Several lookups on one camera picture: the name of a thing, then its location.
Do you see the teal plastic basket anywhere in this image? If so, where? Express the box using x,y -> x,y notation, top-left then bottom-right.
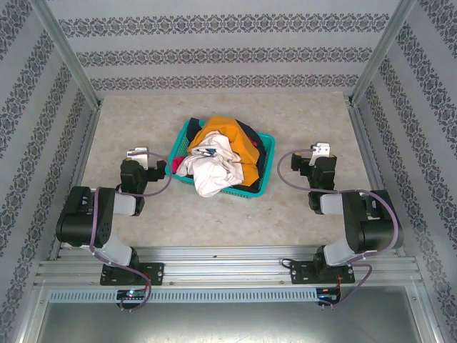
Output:
167,119 -> 276,199

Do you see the white flower print t-shirt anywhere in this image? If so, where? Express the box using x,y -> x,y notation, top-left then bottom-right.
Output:
175,130 -> 246,199

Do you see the red t-shirt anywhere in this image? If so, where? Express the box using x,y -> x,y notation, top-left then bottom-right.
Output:
173,141 -> 258,172

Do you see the dark navy t-shirt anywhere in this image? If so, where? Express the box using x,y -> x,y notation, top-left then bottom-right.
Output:
187,117 -> 268,190

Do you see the metal bottom shelf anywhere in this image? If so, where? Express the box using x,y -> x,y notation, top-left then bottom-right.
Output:
34,302 -> 428,343

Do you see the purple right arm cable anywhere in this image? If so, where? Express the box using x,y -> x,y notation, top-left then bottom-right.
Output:
277,149 -> 401,308

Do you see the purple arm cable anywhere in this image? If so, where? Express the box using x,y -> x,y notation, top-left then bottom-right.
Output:
89,151 -> 174,312
277,149 -> 401,308

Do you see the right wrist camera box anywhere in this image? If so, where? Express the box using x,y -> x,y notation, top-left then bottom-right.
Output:
308,141 -> 331,167

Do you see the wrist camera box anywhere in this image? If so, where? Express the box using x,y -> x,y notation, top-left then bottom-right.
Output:
126,145 -> 150,172
308,141 -> 331,167

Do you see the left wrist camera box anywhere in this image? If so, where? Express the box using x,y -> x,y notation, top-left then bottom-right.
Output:
126,145 -> 150,172

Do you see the aluminium side rail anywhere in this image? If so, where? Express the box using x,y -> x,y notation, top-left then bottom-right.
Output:
49,105 -> 103,260
348,101 -> 406,258

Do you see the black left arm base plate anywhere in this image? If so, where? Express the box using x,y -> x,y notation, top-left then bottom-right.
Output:
99,262 -> 166,287

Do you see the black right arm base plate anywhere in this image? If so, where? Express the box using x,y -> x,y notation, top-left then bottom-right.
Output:
288,259 -> 356,286

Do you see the aluminium mounting rail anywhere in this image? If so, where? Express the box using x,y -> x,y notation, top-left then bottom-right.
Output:
34,244 -> 426,287

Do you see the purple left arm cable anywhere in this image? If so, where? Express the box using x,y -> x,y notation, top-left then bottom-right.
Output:
89,151 -> 174,312

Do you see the aluminium frame post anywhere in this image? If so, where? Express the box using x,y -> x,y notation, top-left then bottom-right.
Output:
30,0 -> 104,108
351,0 -> 418,104

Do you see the slotted grey cable duct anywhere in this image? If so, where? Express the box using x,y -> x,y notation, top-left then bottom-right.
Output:
48,289 -> 318,304

